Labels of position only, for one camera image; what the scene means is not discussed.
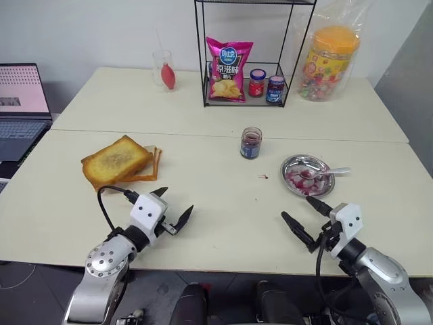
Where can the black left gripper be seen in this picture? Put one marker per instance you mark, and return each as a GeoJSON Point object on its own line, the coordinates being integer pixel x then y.
{"type": "Point", "coordinates": [164, 226]}

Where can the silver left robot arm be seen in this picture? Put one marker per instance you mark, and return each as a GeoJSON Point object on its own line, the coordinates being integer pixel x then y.
{"type": "Point", "coordinates": [101, 267]}

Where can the grey laptop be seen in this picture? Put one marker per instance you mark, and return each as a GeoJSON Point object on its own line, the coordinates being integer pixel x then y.
{"type": "Point", "coordinates": [20, 101]}

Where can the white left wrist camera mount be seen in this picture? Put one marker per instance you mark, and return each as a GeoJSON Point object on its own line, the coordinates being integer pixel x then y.
{"type": "Point", "coordinates": [146, 211]}

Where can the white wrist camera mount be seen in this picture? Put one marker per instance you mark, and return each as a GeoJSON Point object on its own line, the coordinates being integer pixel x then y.
{"type": "Point", "coordinates": [146, 211]}
{"type": "Point", "coordinates": [348, 223]}

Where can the thin white bread slice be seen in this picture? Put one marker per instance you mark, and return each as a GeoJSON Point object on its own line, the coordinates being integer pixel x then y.
{"type": "Point", "coordinates": [149, 169]}
{"type": "Point", "coordinates": [159, 162]}

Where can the dark rounded shape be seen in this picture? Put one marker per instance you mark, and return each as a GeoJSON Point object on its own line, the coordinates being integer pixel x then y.
{"type": "Point", "coordinates": [189, 304]}
{"type": "Point", "coordinates": [277, 304]}

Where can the pink potato chips bag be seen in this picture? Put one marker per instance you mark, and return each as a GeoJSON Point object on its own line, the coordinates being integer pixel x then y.
{"type": "Point", "coordinates": [227, 71]}

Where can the round metal plate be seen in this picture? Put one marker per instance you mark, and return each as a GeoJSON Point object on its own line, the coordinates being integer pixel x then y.
{"type": "Point", "coordinates": [306, 186]}

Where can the red lidded jam jar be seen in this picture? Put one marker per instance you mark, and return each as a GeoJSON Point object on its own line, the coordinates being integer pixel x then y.
{"type": "Point", "coordinates": [256, 84]}

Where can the red rubber bulb dropper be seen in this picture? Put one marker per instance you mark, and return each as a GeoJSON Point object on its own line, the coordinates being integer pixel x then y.
{"type": "Point", "coordinates": [168, 76]}

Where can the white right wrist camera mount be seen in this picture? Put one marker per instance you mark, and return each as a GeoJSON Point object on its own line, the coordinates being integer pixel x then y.
{"type": "Point", "coordinates": [348, 223]}

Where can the blue lidded jam jar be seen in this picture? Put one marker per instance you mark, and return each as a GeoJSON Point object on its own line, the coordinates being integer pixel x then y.
{"type": "Point", "coordinates": [274, 90]}

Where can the clear plastic bag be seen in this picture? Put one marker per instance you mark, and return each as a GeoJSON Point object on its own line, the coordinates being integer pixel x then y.
{"type": "Point", "coordinates": [355, 20]}

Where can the metal spoon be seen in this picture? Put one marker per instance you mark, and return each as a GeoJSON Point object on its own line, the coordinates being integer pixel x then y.
{"type": "Point", "coordinates": [333, 171]}

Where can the open glass jam jar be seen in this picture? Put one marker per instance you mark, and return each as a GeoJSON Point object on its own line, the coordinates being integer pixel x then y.
{"type": "Point", "coordinates": [251, 144]}

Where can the candy jar with orange lid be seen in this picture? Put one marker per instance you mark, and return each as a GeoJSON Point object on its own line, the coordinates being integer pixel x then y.
{"type": "Point", "coordinates": [326, 64]}

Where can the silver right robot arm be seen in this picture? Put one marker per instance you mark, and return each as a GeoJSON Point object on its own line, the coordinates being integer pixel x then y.
{"type": "Point", "coordinates": [379, 274]}

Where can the stack of toast slices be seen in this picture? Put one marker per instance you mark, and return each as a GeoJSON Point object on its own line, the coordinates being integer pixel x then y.
{"type": "Point", "coordinates": [115, 160]}

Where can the clear glass cup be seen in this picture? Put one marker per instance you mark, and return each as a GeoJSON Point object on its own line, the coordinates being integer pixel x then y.
{"type": "Point", "coordinates": [158, 64]}

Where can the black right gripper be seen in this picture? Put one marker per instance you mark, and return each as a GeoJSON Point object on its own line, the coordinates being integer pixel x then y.
{"type": "Point", "coordinates": [331, 237]}

